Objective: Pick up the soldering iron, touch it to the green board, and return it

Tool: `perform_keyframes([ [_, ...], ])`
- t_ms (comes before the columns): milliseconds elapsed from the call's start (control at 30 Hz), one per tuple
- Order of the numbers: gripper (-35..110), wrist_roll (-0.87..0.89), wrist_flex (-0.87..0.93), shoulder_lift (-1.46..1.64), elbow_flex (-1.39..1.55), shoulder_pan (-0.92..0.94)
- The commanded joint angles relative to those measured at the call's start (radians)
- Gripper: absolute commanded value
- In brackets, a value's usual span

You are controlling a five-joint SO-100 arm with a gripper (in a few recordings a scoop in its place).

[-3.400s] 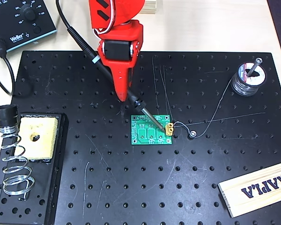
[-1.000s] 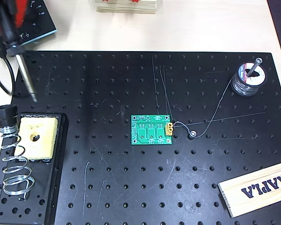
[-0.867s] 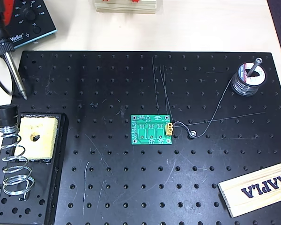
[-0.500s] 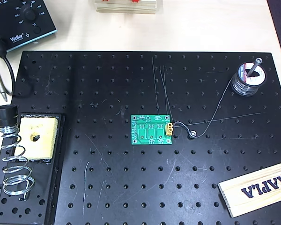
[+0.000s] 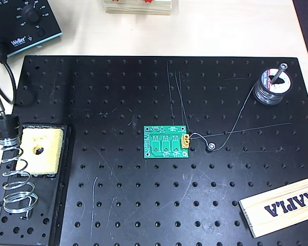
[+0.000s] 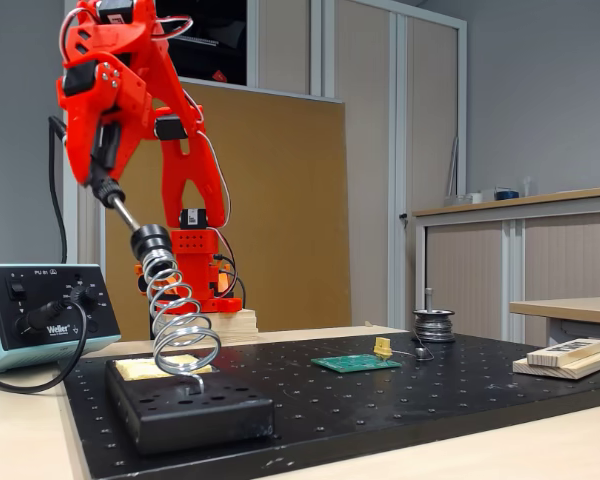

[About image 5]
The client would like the stack of wooden planks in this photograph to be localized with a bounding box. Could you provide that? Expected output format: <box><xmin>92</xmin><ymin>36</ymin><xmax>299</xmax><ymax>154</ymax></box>
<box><xmin>102</xmin><ymin>0</ymin><xmax>172</xmax><ymax>16</ymax></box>

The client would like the black perforated breadboard plate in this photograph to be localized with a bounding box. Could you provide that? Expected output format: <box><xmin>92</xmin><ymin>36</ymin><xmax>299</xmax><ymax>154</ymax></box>
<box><xmin>0</xmin><ymin>55</ymin><xmax>308</xmax><ymax>246</ymax></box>

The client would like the yellow power connector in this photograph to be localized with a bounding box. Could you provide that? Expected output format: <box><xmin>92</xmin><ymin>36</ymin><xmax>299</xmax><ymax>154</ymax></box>
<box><xmin>180</xmin><ymin>133</ymin><xmax>190</xmax><ymax>149</ymax></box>

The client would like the metal bolt through spool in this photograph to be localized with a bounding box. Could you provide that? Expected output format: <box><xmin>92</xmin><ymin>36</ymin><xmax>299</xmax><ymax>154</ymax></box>
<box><xmin>271</xmin><ymin>63</ymin><xmax>290</xmax><ymax>85</ymax></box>

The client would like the wooden plank with KAPLA print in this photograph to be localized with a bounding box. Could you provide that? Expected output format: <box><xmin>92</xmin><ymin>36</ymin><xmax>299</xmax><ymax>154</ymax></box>
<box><xmin>238</xmin><ymin>175</ymin><xmax>308</xmax><ymax>238</ymax></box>

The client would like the teal black Weller soldering station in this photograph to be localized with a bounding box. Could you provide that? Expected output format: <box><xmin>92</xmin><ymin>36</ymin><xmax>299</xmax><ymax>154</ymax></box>
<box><xmin>0</xmin><ymin>0</ymin><xmax>63</xmax><ymax>62</ymax></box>

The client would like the black stand with spring holder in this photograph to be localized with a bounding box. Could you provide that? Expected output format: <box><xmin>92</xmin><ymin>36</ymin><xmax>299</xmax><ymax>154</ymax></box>
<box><xmin>0</xmin><ymin>114</ymin><xmax>75</xmax><ymax>246</ymax></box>

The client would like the thin solder wire strand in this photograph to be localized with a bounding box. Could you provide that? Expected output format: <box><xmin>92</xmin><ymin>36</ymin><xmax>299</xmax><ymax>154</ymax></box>
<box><xmin>188</xmin><ymin>86</ymin><xmax>256</xmax><ymax>152</ymax></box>

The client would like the solder wire spool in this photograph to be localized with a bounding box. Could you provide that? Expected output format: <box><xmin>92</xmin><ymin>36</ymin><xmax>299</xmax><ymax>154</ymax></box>
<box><xmin>253</xmin><ymin>67</ymin><xmax>293</xmax><ymax>106</ymax></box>

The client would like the green circuit board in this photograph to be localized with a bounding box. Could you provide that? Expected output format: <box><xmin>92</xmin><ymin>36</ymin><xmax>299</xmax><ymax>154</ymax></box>
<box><xmin>143</xmin><ymin>125</ymin><xmax>190</xmax><ymax>159</ymax></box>

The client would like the yellow cleaning sponge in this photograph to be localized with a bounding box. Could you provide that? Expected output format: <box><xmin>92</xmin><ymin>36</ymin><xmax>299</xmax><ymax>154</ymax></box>
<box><xmin>16</xmin><ymin>127</ymin><xmax>65</xmax><ymax>177</ymax></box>

